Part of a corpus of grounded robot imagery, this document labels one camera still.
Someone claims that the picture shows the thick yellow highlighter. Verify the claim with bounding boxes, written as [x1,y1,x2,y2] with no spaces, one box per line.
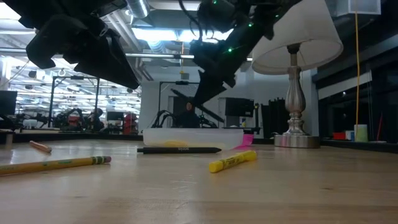
[208,151,258,174]

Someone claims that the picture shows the black pen white print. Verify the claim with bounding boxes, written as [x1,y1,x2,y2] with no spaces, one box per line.
[137,146,223,155]

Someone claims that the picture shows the red rod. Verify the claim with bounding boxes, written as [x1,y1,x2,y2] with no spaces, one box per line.
[376,114,384,142]

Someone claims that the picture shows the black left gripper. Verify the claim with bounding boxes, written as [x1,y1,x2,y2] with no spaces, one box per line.
[26,14,141,90]

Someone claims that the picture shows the person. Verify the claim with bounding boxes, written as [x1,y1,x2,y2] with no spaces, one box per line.
[89,107,105,131]
[178,101,200,129]

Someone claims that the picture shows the black computer monitor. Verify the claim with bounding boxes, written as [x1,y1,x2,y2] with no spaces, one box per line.
[0,90,18,116]
[224,97,255,118]

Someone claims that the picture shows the black folding panels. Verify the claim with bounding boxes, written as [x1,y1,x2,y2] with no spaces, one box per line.
[260,98,287,138]

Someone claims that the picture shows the black aluminium table frame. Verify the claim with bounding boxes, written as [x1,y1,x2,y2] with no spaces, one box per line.
[0,130,398,154]

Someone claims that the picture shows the clear plastic supply box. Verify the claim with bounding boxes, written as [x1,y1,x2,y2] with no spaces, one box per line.
[142,128,244,151]

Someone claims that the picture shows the short wooden pencil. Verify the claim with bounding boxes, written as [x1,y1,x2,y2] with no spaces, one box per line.
[29,140,53,154]

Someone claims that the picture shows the black gantry frame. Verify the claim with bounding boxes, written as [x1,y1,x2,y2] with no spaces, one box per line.
[157,80,205,127]
[47,75,101,129]

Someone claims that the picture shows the yellow pencil green ferrule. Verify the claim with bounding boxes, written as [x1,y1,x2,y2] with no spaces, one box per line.
[0,156,112,177]

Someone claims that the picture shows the hanging yellow cable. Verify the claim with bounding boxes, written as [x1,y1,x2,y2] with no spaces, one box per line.
[355,12,361,141]

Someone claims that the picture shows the white shade table lamp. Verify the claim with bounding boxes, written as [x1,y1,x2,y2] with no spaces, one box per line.
[251,0,345,149]

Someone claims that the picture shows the pale green roll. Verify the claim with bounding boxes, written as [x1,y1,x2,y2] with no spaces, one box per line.
[354,124,369,143]

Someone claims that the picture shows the long ceiling light bar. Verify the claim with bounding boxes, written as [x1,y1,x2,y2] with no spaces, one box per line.
[0,46,253,62]

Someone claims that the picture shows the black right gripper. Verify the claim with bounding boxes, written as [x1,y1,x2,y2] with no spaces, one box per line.
[193,46,242,106]

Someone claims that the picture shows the silver air duct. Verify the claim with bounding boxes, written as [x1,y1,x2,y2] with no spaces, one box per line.
[126,0,150,19]

